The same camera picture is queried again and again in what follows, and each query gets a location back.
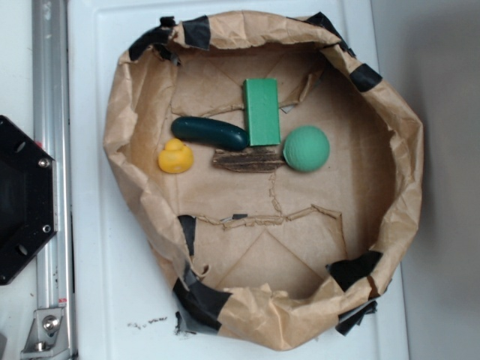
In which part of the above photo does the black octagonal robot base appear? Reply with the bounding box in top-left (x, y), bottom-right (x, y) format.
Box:
top-left (1, 116), bottom-right (56, 286)

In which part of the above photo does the white tray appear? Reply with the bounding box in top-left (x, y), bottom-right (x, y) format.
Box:
top-left (67, 1), bottom-right (409, 359)

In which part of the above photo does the brown bark wood piece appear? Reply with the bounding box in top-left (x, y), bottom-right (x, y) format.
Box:
top-left (212, 147), bottom-right (287, 173)

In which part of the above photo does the green rectangular block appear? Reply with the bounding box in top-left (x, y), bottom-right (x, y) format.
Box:
top-left (243, 78), bottom-right (281, 146)

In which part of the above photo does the aluminium extrusion rail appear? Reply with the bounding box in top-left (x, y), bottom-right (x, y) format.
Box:
top-left (32, 1), bottom-right (78, 359)

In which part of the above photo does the dark green plastic pickle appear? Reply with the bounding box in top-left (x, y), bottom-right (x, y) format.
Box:
top-left (171, 116), bottom-right (249, 151)

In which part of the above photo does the brown paper bag bin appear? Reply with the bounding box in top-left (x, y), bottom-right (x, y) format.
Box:
top-left (103, 11), bottom-right (424, 350)

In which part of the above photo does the green dimpled ball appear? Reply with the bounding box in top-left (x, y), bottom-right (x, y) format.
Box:
top-left (283, 125), bottom-right (330, 173)

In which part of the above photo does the yellow rubber duck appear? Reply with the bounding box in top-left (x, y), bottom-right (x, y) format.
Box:
top-left (157, 138), bottom-right (194, 174)

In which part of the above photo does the metal corner bracket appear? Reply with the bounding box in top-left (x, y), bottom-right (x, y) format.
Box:
top-left (20, 307), bottom-right (69, 359)

